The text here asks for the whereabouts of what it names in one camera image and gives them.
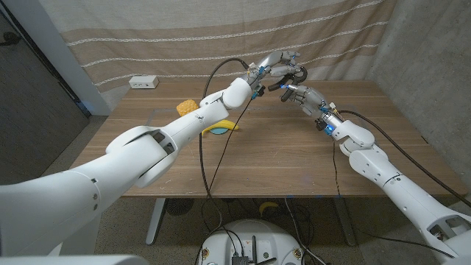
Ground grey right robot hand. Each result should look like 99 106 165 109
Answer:
281 83 345 135

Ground white door frame post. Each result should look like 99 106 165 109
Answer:
3 0 111 117

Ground black hand grip exerciser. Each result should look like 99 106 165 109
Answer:
267 66 308 103

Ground dark grey door panel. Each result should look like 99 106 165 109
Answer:
0 10 91 192

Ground yellow toy banana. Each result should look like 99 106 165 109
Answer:
201 119 240 136

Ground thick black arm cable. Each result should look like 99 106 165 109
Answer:
337 109 471 208
198 57 251 236

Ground black door handle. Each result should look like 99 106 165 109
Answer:
0 31 22 47

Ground brown striped woven mat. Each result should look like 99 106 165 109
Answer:
38 0 398 111

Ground yellow banana under table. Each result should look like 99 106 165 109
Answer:
258 201 280 217

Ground round black floor fan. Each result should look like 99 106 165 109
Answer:
165 197 195 216

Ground white table leg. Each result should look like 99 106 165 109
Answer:
145 197 167 247

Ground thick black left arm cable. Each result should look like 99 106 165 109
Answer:
198 57 251 236

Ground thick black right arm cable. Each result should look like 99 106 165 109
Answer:
337 109 471 208

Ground white robot torso base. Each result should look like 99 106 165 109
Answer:
197 219 305 265

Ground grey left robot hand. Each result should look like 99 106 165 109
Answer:
242 50 303 91

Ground grey table leg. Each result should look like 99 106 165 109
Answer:
333 197 358 247

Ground white power outlet box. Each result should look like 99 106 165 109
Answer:
128 75 160 90

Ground thin black left wrist cable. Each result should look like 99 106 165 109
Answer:
205 97 255 199

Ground orange bumpy toy fruit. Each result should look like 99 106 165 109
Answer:
176 99 200 118

